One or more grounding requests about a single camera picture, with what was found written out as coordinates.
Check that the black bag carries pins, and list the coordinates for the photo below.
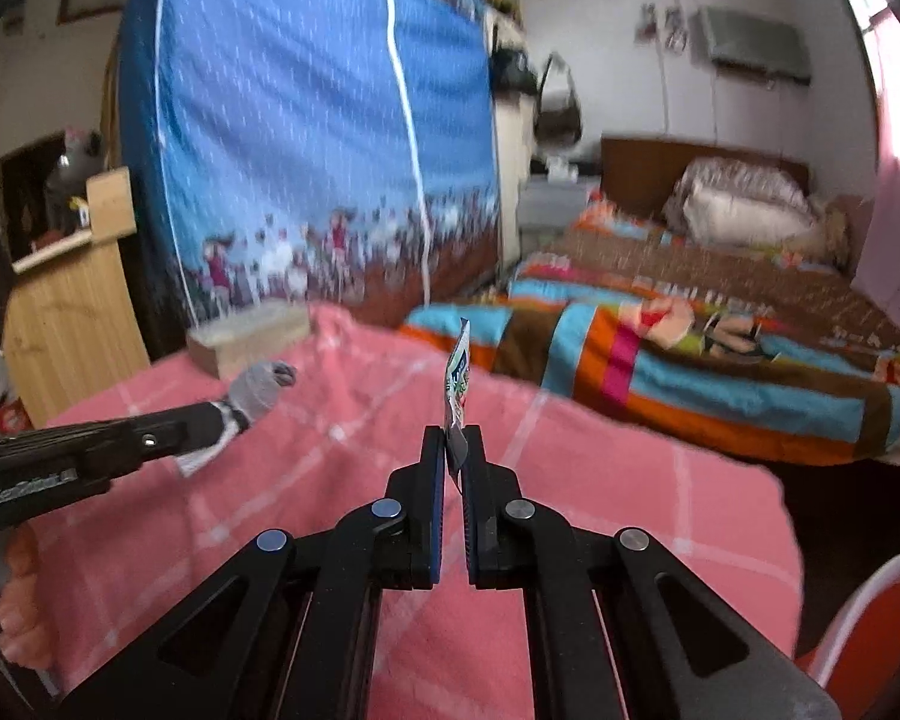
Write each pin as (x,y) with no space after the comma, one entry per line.
(511,71)

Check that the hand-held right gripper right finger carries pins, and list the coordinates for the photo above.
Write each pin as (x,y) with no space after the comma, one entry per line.
(470,540)

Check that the red chair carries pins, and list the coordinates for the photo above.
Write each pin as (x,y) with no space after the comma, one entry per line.
(881,637)

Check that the bed with colourful blanket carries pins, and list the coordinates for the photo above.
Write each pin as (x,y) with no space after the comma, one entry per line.
(682,360)

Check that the small blue white wrapper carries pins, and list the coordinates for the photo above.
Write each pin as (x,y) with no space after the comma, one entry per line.
(459,375)

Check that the pink checked tablecloth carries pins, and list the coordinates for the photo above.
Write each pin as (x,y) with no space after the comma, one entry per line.
(607,510)

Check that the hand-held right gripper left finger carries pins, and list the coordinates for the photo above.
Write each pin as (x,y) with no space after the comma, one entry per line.
(433,525)

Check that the white nightstand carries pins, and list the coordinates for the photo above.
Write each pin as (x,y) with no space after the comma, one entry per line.
(555,225)

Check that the blue printed cloth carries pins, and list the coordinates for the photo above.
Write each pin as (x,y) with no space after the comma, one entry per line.
(292,127)

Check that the folded pale quilt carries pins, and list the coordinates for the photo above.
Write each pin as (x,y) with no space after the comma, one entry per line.
(750,214)

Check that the wooden bed headboard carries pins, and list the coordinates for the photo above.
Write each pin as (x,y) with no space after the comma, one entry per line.
(645,165)

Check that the cream cabinet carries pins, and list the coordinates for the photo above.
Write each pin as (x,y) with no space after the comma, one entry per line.
(511,180)

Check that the hanging grey handbag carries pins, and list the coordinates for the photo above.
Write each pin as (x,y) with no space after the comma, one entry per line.
(559,109)

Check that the grey sock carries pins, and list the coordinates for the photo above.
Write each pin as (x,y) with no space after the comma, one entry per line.
(259,390)

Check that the flat cardboard box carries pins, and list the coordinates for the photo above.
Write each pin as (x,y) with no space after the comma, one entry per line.
(247,337)

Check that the light wooden cabinet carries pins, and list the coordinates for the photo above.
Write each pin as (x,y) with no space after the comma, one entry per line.
(75,322)

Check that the tissue box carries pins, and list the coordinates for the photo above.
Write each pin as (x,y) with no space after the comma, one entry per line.
(560,169)

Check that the grey plush toy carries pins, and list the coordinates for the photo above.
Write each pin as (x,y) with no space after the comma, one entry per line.
(71,180)

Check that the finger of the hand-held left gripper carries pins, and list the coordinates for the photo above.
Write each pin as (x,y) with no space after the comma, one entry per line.
(157,435)

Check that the person's left hand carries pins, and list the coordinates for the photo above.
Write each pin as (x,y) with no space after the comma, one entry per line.
(22,600)

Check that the wall photos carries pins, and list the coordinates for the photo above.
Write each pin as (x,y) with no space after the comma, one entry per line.
(664,26)

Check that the grey-green wall box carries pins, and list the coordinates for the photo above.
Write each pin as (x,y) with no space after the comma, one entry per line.
(750,45)

